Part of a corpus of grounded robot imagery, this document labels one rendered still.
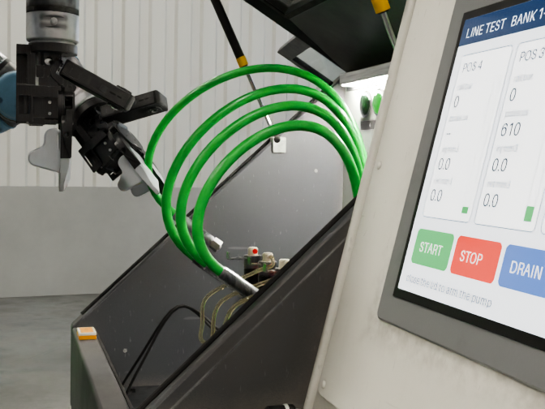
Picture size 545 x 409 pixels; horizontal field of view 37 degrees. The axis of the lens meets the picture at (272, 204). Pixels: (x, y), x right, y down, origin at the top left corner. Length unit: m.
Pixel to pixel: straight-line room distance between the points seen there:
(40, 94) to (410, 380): 0.69
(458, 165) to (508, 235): 0.12
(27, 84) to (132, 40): 6.69
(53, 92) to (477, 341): 0.74
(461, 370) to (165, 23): 7.41
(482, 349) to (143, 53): 7.37
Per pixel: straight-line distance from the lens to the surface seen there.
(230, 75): 1.38
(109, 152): 1.42
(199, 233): 1.02
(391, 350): 0.81
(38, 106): 1.21
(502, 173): 0.70
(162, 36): 7.98
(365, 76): 1.52
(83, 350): 1.39
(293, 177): 1.64
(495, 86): 0.76
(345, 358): 0.90
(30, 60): 1.23
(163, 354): 1.62
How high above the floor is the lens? 1.27
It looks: 3 degrees down
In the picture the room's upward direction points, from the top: 1 degrees clockwise
